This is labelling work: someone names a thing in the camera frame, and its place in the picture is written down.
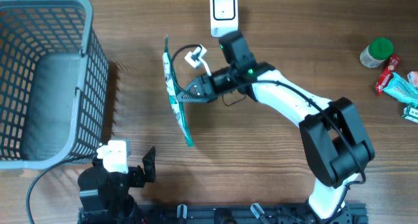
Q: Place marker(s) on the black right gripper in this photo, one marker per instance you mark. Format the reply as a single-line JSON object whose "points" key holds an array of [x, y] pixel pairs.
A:
{"points": [[206, 91]]}

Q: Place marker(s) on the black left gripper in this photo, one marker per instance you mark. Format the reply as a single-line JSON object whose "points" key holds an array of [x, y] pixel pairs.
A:
{"points": [[138, 179]]}

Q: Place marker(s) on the green 3M gloves pack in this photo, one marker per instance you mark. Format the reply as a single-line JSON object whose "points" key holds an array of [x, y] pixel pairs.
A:
{"points": [[172, 90]]}

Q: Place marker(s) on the green lid jar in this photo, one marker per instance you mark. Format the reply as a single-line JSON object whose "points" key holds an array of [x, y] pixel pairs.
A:
{"points": [[376, 52]]}

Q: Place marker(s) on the red sachet stick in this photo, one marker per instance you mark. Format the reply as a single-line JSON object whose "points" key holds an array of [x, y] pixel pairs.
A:
{"points": [[387, 73]]}

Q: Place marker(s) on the mint green wipes pack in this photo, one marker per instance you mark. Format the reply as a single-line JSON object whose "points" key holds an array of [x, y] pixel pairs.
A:
{"points": [[401, 90]]}

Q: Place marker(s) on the green medicine box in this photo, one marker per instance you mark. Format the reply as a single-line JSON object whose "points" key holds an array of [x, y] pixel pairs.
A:
{"points": [[410, 113]]}

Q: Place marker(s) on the small red white box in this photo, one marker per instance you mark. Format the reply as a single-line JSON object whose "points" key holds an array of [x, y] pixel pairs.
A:
{"points": [[413, 79]]}

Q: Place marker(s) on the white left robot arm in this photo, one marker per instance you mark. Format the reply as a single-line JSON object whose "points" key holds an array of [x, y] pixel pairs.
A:
{"points": [[105, 195]]}

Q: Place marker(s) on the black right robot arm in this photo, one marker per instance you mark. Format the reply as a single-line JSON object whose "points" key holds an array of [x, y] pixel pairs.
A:
{"points": [[336, 145]]}

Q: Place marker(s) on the white barcode scanner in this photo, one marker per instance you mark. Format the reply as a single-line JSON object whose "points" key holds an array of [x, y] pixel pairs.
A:
{"points": [[223, 17]]}

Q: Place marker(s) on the grey plastic basket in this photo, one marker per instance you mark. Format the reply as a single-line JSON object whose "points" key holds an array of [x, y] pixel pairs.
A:
{"points": [[54, 76]]}

